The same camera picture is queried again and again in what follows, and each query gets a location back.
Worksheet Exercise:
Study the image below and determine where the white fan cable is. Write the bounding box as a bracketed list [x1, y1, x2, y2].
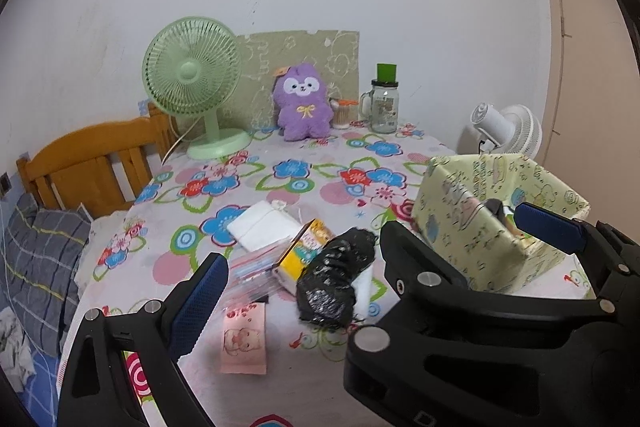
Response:
[161, 117, 188, 165]

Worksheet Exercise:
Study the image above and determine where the floral tablecloth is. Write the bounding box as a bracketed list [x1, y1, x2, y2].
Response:
[57, 120, 640, 427]

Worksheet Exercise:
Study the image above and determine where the wooden headboard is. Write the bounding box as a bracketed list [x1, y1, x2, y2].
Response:
[16, 103, 181, 213]

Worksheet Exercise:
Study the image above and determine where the beige door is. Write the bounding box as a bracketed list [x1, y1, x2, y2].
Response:
[527, 0, 640, 173]

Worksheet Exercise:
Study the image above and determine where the yellow printed tissue packet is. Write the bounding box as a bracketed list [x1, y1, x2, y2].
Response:
[272, 218, 337, 295]

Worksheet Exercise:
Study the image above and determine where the pink printed packet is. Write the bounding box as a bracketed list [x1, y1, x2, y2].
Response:
[221, 302, 268, 375]

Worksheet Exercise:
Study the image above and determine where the dark brown furniture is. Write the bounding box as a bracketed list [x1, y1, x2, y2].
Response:
[612, 0, 640, 73]

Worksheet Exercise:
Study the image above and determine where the grey plaid pillow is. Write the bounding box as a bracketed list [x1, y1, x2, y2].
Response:
[0, 194, 93, 353]

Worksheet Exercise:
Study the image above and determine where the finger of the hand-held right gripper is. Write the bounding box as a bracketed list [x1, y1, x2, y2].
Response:
[344, 219, 618, 427]
[515, 201, 640, 325]

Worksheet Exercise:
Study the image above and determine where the white crumpled cloth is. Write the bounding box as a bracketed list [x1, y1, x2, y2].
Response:
[0, 307, 36, 388]

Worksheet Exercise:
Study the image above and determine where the green desk fan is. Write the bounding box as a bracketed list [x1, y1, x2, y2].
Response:
[141, 16, 252, 160]

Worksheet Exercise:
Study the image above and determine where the white desk fan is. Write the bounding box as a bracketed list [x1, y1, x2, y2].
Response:
[457, 103, 543, 158]

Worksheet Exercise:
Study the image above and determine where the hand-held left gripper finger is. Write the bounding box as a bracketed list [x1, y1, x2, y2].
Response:
[57, 252, 230, 427]

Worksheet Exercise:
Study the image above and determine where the green printed board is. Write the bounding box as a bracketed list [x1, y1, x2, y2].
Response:
[235, 28, 361, 130]

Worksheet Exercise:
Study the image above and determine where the black plastic bag bundle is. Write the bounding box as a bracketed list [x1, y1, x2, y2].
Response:
[296, 228, 377, 325]

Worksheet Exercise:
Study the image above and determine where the glass jar mug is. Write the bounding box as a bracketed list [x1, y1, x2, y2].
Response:
[359, 78, 401, 134]

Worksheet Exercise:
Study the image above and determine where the cotton swab box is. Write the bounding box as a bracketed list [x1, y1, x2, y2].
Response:
[330, 97, 359, 129]

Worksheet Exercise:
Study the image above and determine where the clear face mask pack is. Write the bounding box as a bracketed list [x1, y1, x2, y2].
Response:
[227, 241, 296, 303]

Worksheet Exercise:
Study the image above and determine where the blue checked bedsheet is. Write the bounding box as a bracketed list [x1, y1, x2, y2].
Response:
[0, 347, 62, 415]

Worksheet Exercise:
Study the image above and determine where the purple plush toy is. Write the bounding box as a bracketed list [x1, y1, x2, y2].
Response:
[272, 62, 337, 142]

